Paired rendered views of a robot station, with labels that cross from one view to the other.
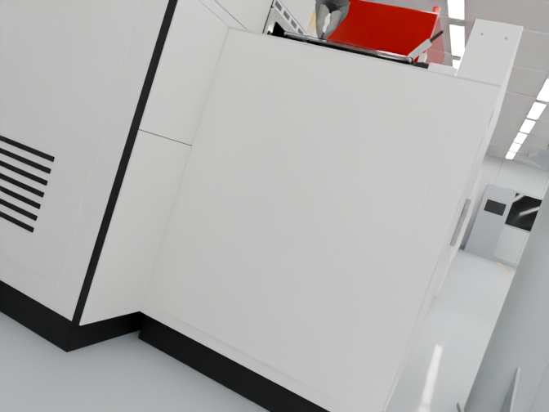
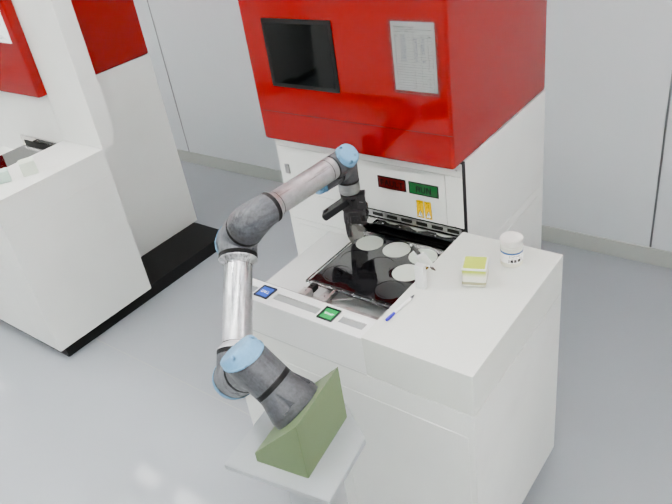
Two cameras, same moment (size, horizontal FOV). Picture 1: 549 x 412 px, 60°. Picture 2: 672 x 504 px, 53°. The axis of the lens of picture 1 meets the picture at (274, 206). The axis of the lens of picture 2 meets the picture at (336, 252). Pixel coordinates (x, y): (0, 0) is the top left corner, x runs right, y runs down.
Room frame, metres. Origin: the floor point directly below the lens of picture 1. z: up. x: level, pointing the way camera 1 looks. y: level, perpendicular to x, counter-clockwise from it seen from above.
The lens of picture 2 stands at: (1.97, -1.99, 2.20)
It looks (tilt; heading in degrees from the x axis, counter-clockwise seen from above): 32 degrees down; 109
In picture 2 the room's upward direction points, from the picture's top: 9 degrees counter-clockwise
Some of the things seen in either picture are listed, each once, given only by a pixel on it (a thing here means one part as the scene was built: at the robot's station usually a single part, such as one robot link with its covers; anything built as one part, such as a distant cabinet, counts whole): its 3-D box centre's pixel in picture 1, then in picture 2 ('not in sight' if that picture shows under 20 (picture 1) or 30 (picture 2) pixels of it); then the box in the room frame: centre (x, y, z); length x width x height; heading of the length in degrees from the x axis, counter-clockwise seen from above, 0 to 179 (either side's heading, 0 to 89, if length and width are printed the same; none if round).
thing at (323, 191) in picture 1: (344, 232); (396, 395); (1.49, -0.24, 0.41); 0.96 x 0.64 x 0.82; 158
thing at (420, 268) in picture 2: (417, 58); (422, 266); (1.64, -0.30, 1.03); 0.06 x 0.04 x 0.13; 68
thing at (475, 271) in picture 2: not in sight; (475, 271); (1.80, -0.27, 1.00); 0.07 x 0.07 x 0.07; 88
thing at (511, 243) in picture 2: not in sight; (511, 249); (1.90, -0.17, 1.01); 0.07 x 0.07 x 0.10
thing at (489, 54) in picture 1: (483, 91); (300, 321); (1.26, -0.42, 0.89); 0.55 x 0.09 x 0.14; 158
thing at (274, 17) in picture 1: (294, 52); (407, 235); (1.52, 0.09, 0.89); 0.44 x 0.02 x 0.10; 158
